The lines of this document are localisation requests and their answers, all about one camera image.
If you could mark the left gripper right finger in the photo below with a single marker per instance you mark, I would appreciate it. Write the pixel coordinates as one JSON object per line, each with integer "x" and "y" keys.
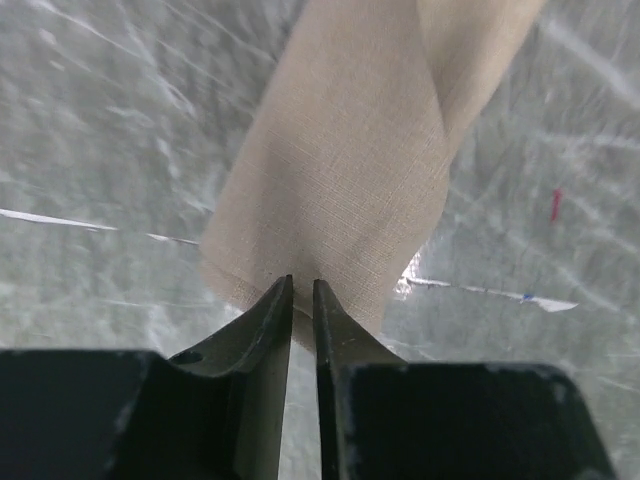
{"x": 382, "y": 417}

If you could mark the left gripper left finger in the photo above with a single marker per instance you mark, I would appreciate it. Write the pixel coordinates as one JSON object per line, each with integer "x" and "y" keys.
{"x": 213, "y": 411}

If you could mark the beige cloth napkin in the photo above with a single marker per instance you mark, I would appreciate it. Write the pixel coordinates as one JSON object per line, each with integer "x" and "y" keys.
{"x": 344, "y": 172}

